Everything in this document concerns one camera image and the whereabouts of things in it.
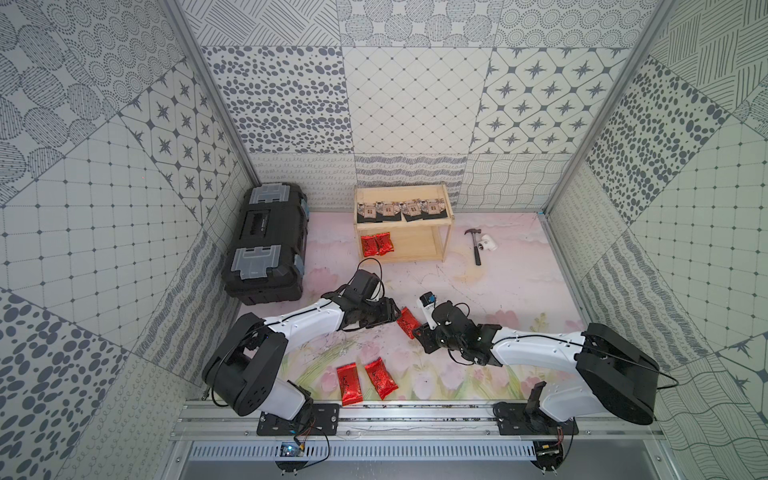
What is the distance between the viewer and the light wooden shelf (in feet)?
2.99

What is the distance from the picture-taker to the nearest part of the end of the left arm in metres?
0.67

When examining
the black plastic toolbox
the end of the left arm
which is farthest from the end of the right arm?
the black plastic toolbox
